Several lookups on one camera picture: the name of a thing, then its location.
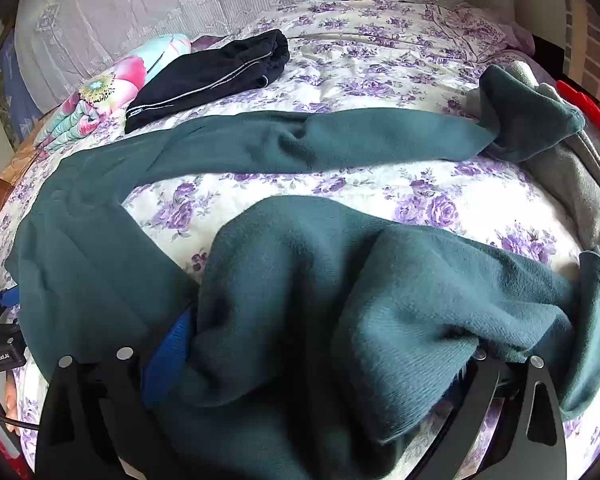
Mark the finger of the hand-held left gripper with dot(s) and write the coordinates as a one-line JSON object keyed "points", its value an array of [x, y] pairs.
{"points": [[10, 297]]}

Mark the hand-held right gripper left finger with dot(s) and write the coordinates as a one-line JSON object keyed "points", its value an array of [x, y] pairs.
{"points": [[166, 357]]}

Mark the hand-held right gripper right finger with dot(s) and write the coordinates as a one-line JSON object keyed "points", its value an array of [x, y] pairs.
{"points": [[486, 387]]}

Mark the teal fleece pants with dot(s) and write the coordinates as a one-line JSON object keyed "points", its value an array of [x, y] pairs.
{"points": [[330, 285]]}

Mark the folded black pants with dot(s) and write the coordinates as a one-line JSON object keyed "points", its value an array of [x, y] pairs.
{"points": [[200, 77]]}

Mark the brown pillow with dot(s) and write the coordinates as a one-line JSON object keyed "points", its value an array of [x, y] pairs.
{"points": [[2, 185]]}

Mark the grey garment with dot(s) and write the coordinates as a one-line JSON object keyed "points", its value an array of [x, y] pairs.
{"points": [[596, 200]]}

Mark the blue patterned bag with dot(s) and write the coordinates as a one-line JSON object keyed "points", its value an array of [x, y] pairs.
{"points": [[15, 75]]}

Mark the bed with purple floral sheet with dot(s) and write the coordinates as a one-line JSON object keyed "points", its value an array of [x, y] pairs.
{"points": [[380, 190]]}

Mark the folded floral blanket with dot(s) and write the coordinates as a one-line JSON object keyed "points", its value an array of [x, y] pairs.
{"points": [[110, 87]]}

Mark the red garment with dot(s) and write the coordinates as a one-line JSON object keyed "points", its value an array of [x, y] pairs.
{"points": [[592, 110]]}

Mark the purple floral pillow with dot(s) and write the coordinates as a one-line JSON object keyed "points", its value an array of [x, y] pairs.
{"points": [[480, 30]]}

